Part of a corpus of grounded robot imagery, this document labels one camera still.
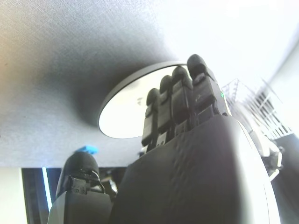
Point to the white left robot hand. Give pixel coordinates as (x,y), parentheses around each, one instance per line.
(187,175)

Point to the white plate dark rim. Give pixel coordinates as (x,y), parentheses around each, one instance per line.
(121,112)

